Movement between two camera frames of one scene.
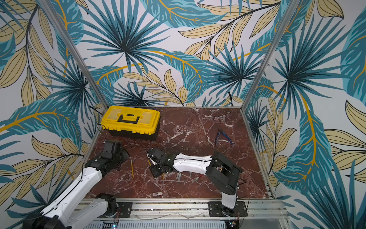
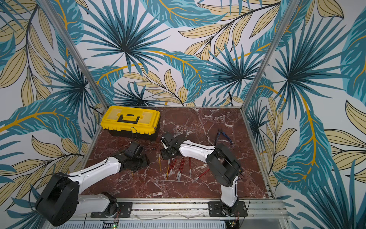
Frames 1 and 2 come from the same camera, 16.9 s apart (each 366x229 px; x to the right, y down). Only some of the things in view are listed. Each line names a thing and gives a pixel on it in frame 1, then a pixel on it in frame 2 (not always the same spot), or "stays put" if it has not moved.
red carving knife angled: x=197 y=178 stays put
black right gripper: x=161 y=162 -> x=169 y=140
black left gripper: x=126 y=155 -> x=146 y=162
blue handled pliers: x=219 y=132 stays put
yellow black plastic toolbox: x=132 y=122 stays put
